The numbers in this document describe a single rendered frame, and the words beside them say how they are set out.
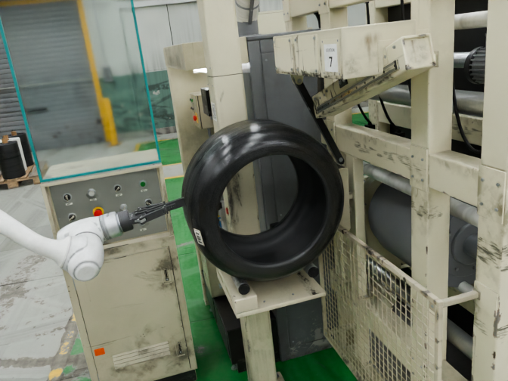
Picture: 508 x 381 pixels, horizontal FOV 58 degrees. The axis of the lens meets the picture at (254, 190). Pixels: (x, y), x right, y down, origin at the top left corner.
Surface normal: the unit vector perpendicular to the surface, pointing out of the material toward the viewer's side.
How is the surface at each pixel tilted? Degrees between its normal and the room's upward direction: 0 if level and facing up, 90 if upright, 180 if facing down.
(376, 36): 90
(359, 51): 90
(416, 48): 72
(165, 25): 90
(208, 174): 62
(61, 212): 90
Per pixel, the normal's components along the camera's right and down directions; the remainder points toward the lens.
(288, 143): 0.30, 0.08
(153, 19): 0.17, 0.29
